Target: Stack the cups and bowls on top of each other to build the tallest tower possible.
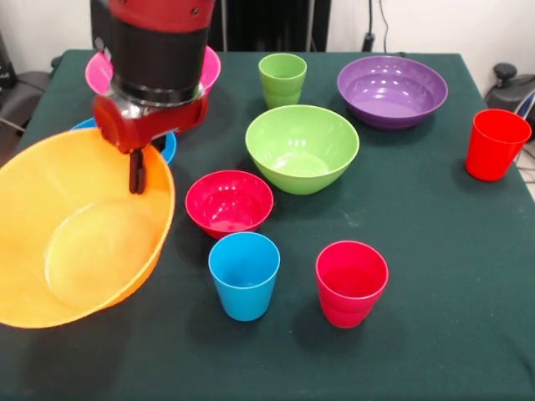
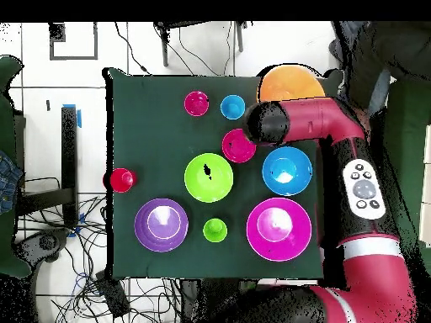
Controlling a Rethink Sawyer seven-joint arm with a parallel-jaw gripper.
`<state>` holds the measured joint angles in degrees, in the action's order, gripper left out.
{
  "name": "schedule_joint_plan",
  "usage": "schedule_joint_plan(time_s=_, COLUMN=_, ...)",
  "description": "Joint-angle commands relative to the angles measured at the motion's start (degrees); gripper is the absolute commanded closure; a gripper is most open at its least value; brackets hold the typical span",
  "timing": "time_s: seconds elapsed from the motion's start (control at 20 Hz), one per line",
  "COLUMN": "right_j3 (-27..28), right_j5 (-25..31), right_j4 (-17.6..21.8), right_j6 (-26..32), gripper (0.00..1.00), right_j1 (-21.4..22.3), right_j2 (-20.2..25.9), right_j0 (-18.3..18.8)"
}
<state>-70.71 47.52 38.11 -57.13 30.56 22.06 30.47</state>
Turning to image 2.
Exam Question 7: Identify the black cable with plug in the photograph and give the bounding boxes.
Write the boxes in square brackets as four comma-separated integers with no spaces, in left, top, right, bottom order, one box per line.
[113,21,152,75]

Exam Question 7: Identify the green cloth covered table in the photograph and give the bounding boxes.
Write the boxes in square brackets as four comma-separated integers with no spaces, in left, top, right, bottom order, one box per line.
[0,54,33,278]
[383,78,431,270]

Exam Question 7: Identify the large magenta bowl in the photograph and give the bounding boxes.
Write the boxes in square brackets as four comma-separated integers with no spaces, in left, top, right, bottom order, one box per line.
[246,197,313,262]

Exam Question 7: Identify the red cup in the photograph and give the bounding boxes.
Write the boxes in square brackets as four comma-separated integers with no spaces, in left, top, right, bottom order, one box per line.
[102,167,138,194]

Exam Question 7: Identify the green bowl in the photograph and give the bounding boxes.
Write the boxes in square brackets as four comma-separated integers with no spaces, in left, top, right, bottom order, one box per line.
[184,152,234,204]

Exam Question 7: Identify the purple bowl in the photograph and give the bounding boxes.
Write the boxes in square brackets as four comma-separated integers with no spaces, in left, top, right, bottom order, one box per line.
[134,198,189,253]

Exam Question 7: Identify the dark metal legged stand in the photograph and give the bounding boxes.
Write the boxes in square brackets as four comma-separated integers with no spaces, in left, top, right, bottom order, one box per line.
[152,20,248,67]

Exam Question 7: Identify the tangle of black cables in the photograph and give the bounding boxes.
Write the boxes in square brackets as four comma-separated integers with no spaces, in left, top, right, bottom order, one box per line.
[16,176,189,323]

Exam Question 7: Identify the large orange bowl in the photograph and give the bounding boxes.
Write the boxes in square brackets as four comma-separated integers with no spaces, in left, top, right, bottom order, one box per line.
[256,64,327,103]

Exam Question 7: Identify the black metal bar stand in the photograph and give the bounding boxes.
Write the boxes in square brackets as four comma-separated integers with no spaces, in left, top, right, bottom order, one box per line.
[16,106,79,228]

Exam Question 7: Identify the blue bowl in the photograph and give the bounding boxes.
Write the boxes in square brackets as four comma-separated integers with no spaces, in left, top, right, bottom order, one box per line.
[261,146,313,197]

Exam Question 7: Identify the dark green tablecloth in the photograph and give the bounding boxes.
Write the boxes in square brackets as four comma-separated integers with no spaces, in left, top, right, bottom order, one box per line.
[101,66,344,280]

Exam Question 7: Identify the person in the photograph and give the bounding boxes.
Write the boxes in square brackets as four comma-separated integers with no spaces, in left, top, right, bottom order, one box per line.
[331,21,431,112]

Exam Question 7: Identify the blue denim fabric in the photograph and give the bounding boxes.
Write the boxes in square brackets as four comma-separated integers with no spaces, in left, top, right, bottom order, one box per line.
[0,150,24,215]

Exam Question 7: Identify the blue cup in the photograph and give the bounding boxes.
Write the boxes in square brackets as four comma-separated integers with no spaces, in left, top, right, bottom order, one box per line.
[220,94,247,121]

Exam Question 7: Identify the black office chair base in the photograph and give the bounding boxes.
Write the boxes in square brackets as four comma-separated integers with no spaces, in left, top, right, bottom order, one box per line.
[14,227,70,265]

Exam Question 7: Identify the white box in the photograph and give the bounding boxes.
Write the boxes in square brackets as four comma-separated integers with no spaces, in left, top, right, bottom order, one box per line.
[418,124,431,246]

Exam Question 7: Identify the crimson pink cup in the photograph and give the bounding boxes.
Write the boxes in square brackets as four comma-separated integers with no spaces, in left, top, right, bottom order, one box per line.
[184,90,210,118]

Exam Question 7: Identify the grey square floor frame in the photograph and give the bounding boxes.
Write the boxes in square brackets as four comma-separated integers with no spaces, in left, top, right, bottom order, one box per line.
[49,22,99,61]

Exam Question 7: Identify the green cup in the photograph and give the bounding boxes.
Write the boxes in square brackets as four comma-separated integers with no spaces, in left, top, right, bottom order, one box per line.
[202,218,229,244]

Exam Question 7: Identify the black power strip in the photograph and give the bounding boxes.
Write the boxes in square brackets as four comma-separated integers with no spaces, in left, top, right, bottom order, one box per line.
[94,271,131,319]

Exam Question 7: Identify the blue tape strip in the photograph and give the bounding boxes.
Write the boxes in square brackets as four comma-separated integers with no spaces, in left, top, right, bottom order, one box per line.
[62,103,82,130]

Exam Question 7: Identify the small crimson pink bowl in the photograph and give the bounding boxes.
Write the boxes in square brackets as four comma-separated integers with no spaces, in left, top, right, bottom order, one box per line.
[221,128,258,165]

